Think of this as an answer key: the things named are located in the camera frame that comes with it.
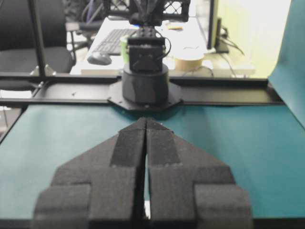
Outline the black keyboard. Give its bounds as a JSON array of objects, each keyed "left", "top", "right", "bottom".
[{"left": 93, "top": 29, "right": 136, "bottom": 55}]

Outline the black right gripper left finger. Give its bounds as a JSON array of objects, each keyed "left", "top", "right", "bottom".
[{"left": 34, "top": 118, "right": 146, "bottom": 229}]

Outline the brown tape roll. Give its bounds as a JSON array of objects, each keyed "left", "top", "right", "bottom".
[{"left": 173, "top": 48, "right": 204, "bottom": 72}]

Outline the black office chair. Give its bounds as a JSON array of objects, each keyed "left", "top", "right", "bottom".
[{"left": 0, "top": 0, "right": 73, "bottom": 73}]

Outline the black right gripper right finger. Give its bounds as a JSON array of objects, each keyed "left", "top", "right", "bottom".
[{"left": 146, "top": 118, "right": 253, "bottom": 229}]

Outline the dark computer monitor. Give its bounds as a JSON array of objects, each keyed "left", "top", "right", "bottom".
[{"left": 207, "top": 0, "right": 229, "bottom": 53}]

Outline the teal table mat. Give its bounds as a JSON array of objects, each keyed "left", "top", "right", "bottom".
[{"left": 0, "top": 0, "right": 305, "bottom": 219}]

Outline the grey computer mouse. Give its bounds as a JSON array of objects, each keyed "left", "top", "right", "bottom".
[{"left": 87, "top": 52, "right": 112, "bottom": 65}]

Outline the black vertical pole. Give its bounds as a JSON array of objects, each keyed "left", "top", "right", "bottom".
[{"left": 27, "top": 0, "right": 46, "bottom": 77}]

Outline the green cup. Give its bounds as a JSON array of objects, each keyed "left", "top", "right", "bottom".
[{"left": 120, "top": 35, "right": 129, "bottom": 64}]

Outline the black mounting rail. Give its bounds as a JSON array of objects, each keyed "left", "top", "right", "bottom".
[{"left": 0, "top": 73, "right": 284, "bottom": 112}]

